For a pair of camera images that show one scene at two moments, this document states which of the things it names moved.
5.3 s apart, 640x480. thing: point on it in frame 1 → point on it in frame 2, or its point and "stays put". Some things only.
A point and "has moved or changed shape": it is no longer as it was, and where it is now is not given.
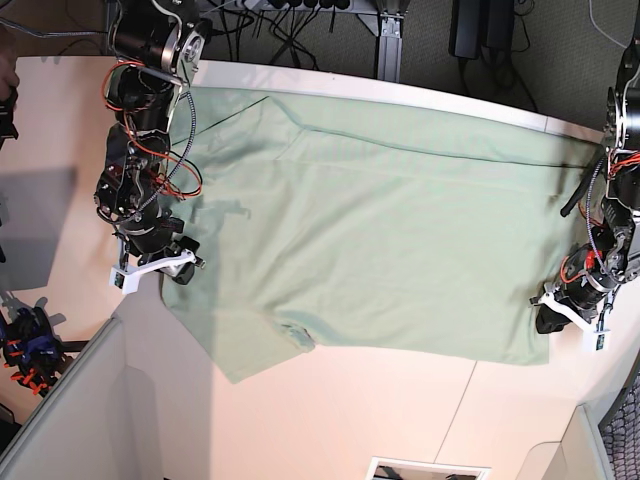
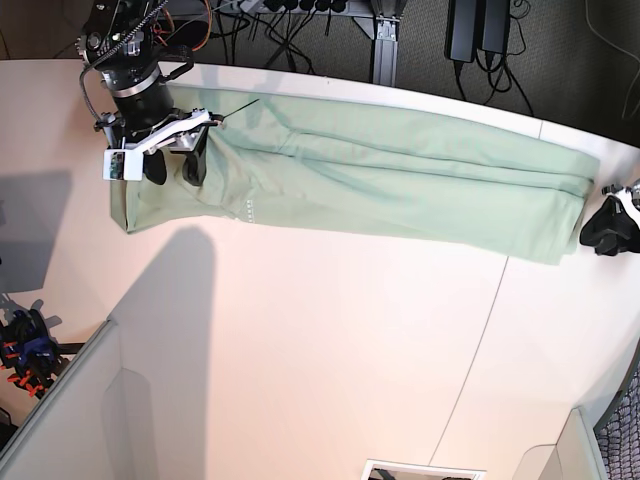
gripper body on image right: [583, 314] → [634, 188]
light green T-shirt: [333, 227] has moved or changed shape
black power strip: [346, 7] stays put
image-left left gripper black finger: [184, 273] → [194, 163]
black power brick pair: [480, 22] stays put
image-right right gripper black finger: [548, 320] → [612, 230]
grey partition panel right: [581, 454] stays put
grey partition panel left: [101, 424] stays put
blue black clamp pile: [33, 355] stays put
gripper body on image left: [180, 253] → [184, 130]
